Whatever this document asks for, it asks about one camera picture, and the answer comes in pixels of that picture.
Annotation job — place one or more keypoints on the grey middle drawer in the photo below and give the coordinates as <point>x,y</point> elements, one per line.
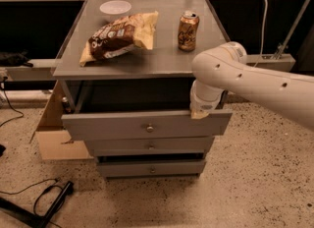
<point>149,146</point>

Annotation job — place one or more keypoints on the orange soda can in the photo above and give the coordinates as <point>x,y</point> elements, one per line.
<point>187,31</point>

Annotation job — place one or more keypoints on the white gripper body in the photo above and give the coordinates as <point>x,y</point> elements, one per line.
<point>200,105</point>

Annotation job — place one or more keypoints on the black cloth object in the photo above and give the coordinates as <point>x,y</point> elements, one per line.
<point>11,59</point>

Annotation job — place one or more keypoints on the grey drawer cabinet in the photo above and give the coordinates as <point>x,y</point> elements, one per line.
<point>163,68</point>

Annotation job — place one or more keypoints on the small bottle behind cabinet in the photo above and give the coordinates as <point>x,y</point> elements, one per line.
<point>66,105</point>

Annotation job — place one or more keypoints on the grey drawer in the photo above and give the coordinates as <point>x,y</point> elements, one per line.
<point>117,115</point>
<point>179,167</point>
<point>149,146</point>

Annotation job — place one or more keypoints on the brown yellow chip bag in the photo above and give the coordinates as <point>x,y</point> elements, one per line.
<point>121,36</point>

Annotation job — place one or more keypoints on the wooden board panel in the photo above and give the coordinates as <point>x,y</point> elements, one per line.
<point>54,141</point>

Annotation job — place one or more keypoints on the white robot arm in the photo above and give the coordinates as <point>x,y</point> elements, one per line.
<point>224,68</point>

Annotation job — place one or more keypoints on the grey top drawer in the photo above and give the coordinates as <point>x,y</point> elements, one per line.
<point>117,115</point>

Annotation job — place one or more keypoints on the white bowl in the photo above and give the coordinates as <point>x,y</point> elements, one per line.
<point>115,8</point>

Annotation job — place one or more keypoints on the grey bottom drawer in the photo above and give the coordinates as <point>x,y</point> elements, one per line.
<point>179,167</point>

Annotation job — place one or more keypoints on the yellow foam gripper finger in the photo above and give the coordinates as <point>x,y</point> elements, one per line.
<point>197,115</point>

